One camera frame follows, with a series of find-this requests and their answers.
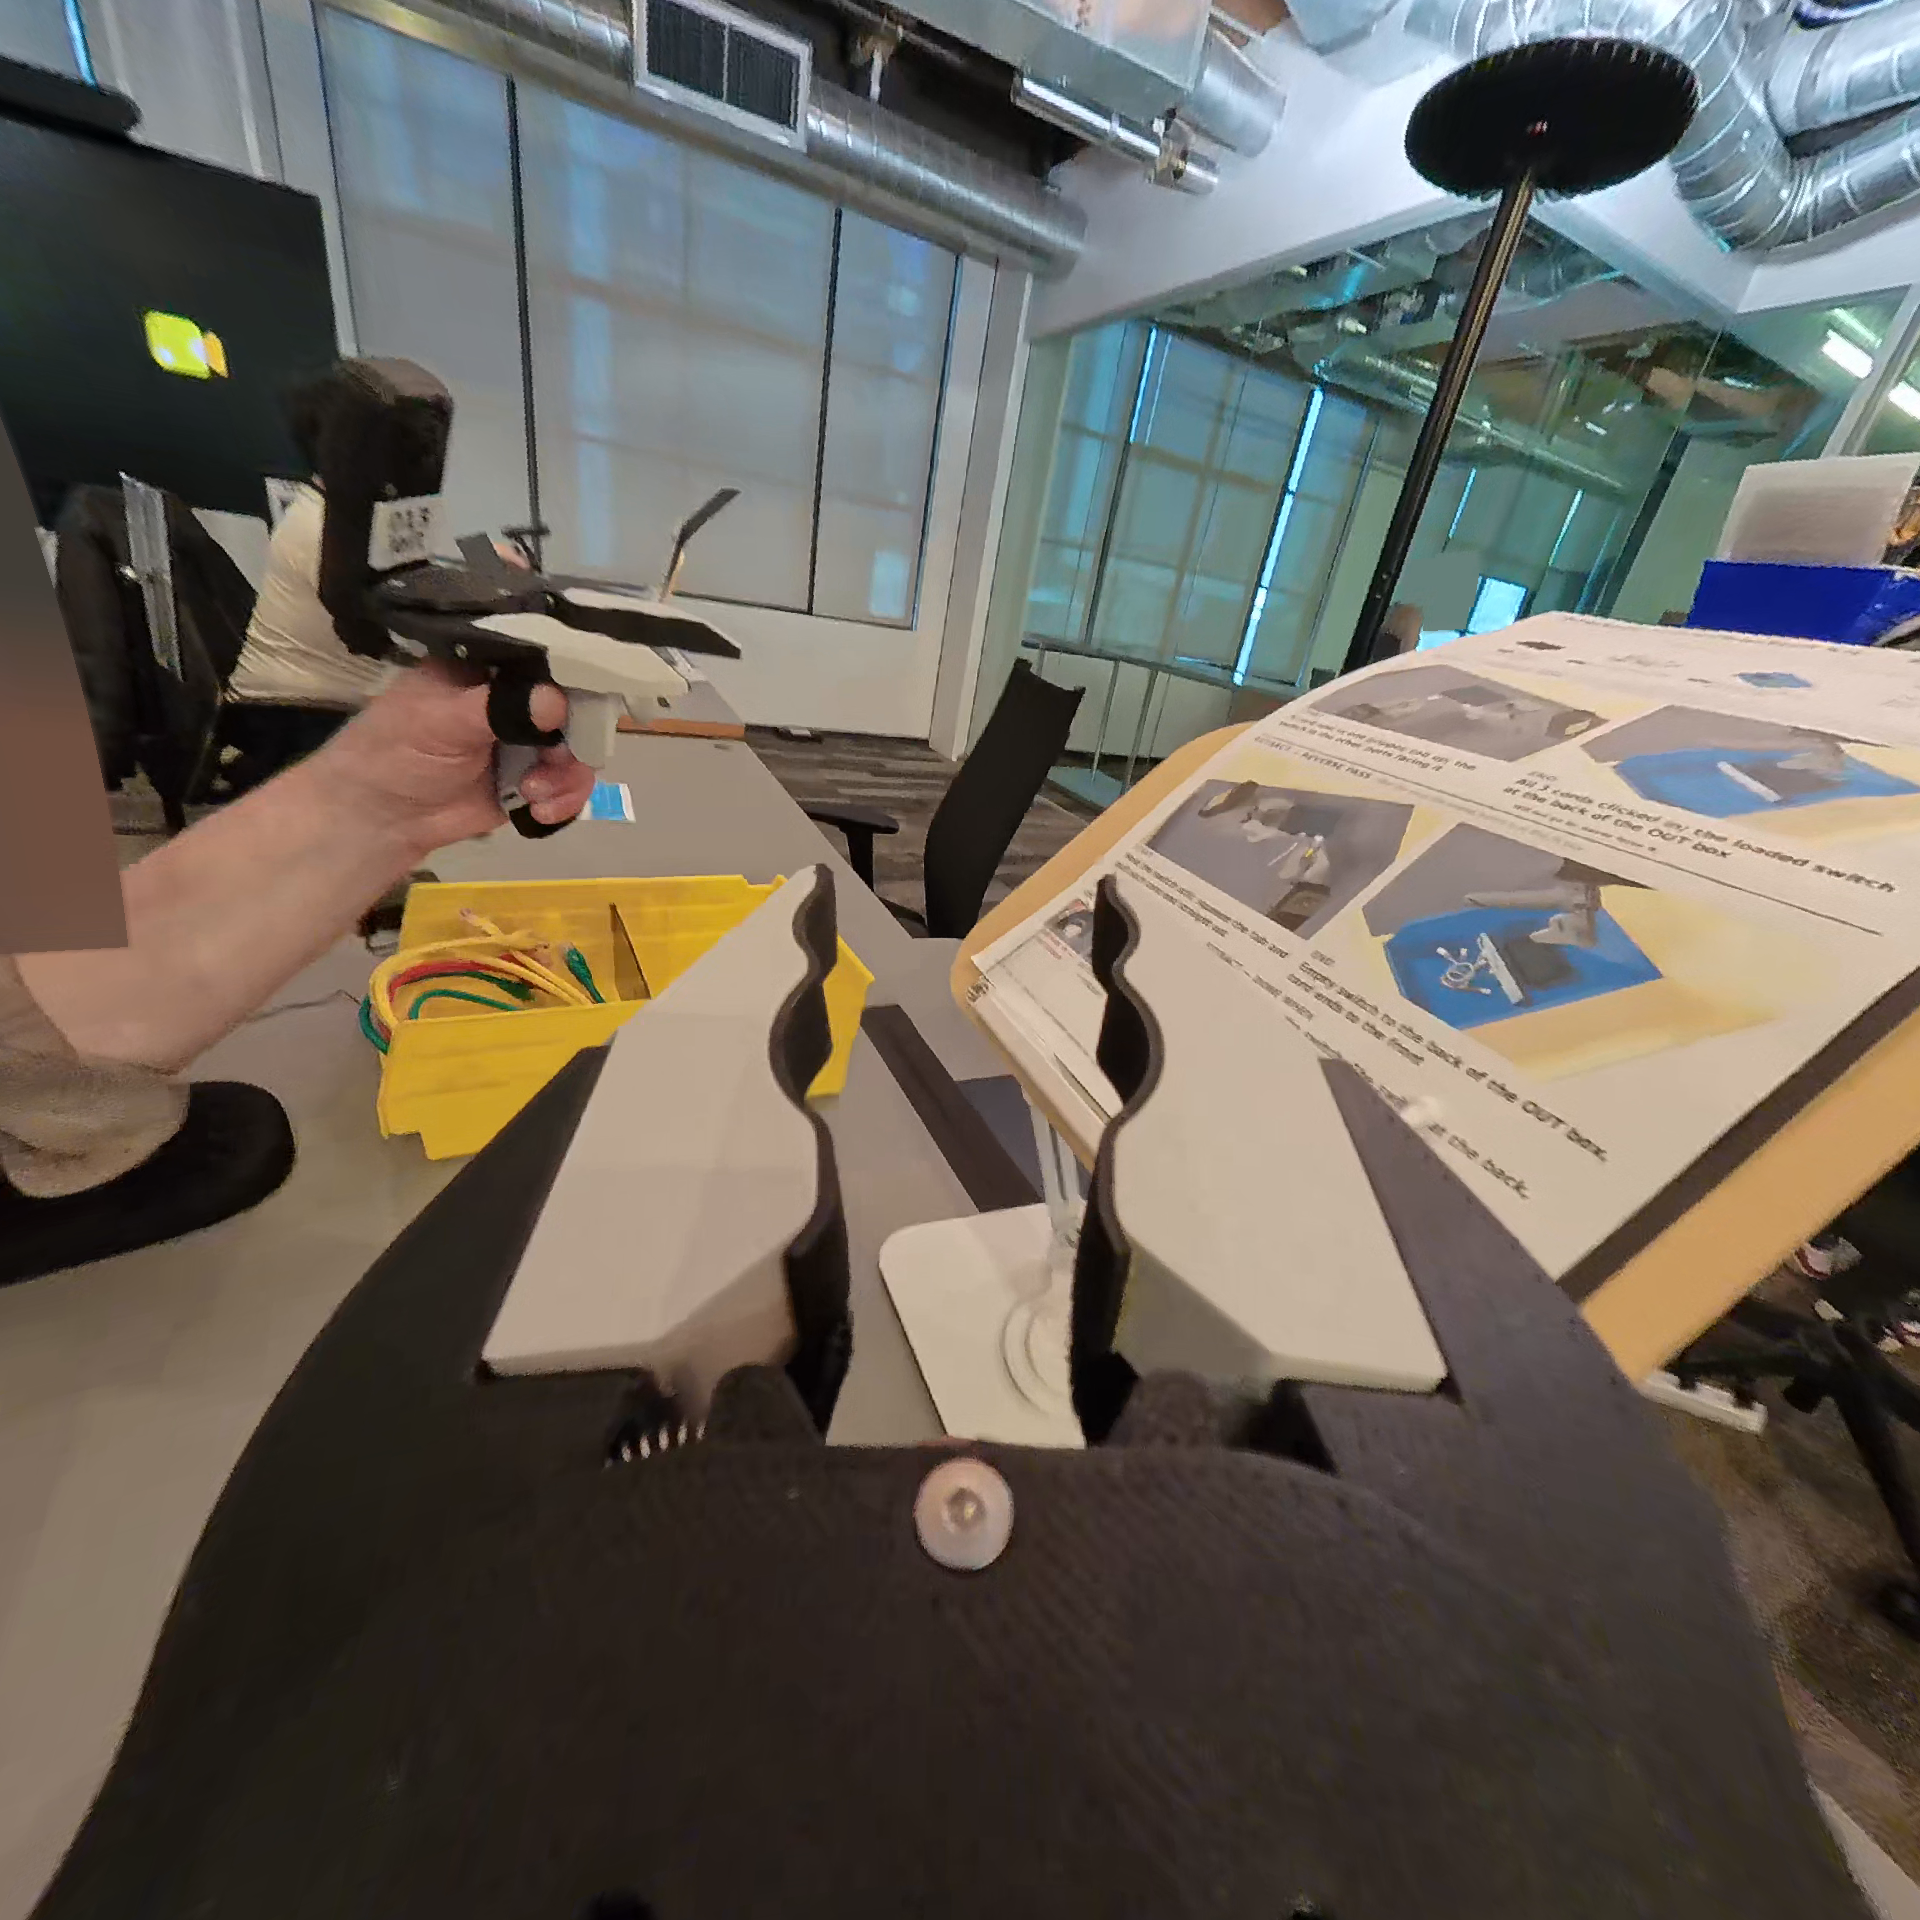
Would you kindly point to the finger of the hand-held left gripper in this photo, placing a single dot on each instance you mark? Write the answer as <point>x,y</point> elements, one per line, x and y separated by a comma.
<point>585,661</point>
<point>660,624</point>

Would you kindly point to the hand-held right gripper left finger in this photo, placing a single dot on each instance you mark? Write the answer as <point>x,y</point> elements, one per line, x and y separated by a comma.
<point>676,1184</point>

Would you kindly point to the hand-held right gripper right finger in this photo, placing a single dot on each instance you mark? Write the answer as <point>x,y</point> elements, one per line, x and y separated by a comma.
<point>1260,1201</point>

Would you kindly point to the yellow plastic bin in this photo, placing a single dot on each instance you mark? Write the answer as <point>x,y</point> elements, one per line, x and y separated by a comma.
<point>496,1080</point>

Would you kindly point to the person's left hand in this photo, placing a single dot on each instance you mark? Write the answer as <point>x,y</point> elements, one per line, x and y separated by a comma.
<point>436,780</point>

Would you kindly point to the white blue paper sheet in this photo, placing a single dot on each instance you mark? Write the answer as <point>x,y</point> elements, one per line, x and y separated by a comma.
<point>606,804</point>

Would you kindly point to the black bin divider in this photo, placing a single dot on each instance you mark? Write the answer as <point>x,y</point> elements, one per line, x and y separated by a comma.
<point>629,960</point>

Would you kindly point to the white mounting plate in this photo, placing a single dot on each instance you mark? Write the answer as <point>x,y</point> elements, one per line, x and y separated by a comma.
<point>962,1321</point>

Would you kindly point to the black jacket on chair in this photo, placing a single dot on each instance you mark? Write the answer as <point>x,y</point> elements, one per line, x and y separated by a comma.
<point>105,630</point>

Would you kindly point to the black office chair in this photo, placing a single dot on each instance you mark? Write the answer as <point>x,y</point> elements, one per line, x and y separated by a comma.
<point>990,780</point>

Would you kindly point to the wooden instruction board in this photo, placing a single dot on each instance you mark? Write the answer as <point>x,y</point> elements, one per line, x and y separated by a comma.
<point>1725,1261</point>

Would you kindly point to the laminated instruction sheet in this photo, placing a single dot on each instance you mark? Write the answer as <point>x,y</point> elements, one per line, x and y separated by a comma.
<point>1725,960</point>

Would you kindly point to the black floor pole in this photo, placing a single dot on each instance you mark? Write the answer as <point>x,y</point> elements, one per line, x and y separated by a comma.
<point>1442,434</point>

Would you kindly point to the small blue bin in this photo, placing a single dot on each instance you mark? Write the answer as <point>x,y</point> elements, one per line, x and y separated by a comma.
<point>1800,600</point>

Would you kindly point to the white foam block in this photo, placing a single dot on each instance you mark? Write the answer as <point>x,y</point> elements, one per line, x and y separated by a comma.
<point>1816,510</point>

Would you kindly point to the black wall monitor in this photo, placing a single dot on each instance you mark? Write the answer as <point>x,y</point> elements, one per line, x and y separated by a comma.
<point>89,301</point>

